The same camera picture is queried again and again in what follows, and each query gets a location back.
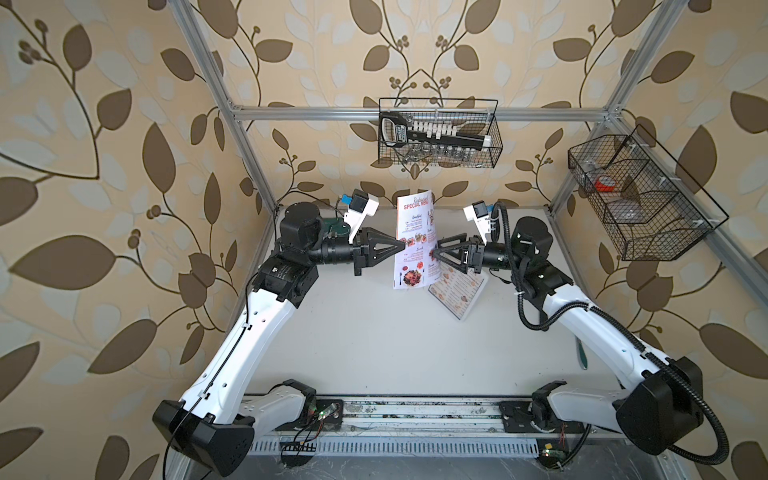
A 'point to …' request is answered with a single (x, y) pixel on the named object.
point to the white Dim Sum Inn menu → (457, 291)
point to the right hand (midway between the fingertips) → (434, 250)
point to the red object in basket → (605, 184)
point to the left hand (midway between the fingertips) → (396, 243)
